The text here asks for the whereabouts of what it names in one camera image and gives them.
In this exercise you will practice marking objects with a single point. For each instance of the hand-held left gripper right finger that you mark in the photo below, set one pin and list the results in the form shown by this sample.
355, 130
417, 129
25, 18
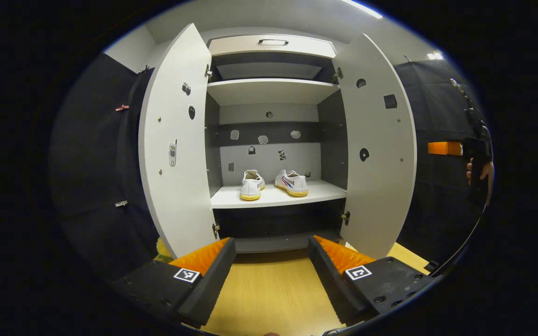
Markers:
329, 280

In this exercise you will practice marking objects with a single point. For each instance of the small ceiling light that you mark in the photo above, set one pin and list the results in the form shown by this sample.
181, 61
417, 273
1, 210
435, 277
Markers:
435, 55

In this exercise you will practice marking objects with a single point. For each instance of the white canvas shoe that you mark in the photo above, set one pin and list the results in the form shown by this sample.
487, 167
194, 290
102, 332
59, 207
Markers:
251, 186
293, 183

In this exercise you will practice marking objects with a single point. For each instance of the silver clip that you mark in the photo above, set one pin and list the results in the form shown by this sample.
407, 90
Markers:
121, 203

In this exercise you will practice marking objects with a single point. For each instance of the red clip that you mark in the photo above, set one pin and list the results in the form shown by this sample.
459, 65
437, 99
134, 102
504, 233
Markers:
122, 108

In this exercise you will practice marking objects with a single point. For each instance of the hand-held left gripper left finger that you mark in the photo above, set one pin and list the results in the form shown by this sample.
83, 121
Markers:
206, 289

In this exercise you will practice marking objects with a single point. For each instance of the yellow plush toy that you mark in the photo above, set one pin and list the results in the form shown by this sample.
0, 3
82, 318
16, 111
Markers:
164, 249

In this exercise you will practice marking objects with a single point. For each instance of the black backdrop cloth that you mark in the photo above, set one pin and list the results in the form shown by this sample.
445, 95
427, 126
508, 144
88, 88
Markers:
91, 163

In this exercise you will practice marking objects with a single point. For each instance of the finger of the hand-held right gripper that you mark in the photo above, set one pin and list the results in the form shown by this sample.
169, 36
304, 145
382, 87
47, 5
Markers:
444, 148

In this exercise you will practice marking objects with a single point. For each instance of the white cabinet door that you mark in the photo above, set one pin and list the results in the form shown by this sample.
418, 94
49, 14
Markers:
175, 196
381, 205

